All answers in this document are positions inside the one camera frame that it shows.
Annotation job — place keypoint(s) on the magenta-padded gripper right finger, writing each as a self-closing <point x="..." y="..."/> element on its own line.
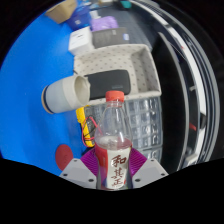
<point x="148" y="171"/>

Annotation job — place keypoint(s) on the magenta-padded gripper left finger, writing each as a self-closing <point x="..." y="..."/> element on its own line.
<point x="77" y="171"/>

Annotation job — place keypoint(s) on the red-capped clear drink bottle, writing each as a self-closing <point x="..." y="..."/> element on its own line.
<point x="113" y="146"/>

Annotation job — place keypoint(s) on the flat round red coaster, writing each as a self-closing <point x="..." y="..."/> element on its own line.
<point x="63" y="157"/>

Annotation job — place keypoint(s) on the grey small-parts drawer cabinet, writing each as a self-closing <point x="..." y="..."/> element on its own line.
<point x="145" y="126"/>

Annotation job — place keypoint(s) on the yellow multimeter with red leads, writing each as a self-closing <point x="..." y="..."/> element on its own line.
<point x="81" y="126"/>

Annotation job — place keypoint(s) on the black workbench shelf unit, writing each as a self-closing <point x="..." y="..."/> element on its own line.
<point x="173" y="100"/>

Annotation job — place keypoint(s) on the grey and white cup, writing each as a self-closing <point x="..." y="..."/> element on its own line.
<point x="61" y="96"/>

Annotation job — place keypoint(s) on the black rectangular device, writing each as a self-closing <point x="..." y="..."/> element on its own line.
<point x="108" y="83"/>

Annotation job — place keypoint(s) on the beige dotted tray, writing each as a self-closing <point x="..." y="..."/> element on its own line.
<point x="113" y="58"/>

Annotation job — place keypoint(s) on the white box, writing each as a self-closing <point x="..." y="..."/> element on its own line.
<point x="80" y="40"/>

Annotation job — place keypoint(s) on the dark grey flat box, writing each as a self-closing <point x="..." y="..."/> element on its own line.
<point x="110" y="37"/>

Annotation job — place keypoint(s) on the purple plastic bag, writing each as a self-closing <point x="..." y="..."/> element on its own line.
<point x="104" y="23"/>

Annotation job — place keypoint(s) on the blue box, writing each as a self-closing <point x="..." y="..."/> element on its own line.
<point x="78" y="18"/>

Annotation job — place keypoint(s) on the teal tool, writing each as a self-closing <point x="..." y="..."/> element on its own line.
<point x="125" y="4"/>

